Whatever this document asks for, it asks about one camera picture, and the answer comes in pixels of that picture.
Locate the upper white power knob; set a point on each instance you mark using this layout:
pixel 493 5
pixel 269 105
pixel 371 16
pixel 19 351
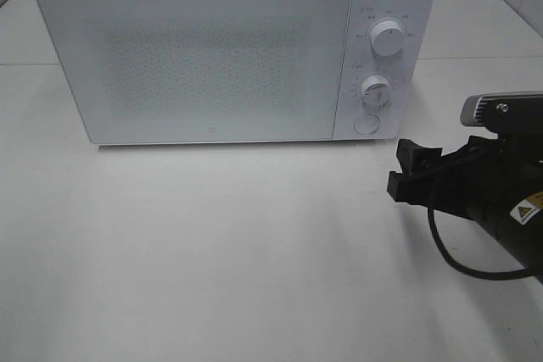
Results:
pixel 387 37

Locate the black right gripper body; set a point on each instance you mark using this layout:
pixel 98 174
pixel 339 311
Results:
pixel 493 181

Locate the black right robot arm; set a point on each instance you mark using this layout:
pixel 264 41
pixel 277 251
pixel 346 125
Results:
pixel 524 243

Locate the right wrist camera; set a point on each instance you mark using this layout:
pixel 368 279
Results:
pixel 506 113

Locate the white timer knob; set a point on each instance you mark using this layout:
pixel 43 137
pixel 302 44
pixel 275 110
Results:
pixel 375 91

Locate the round door release button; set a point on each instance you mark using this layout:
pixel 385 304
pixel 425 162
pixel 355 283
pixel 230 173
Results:
pixel 366 124

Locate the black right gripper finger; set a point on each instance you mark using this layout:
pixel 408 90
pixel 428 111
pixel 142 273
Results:
pixel 414 158
pixel 413 189

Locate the white microwave door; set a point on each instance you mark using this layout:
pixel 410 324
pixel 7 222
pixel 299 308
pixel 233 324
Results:
pixel 190 71

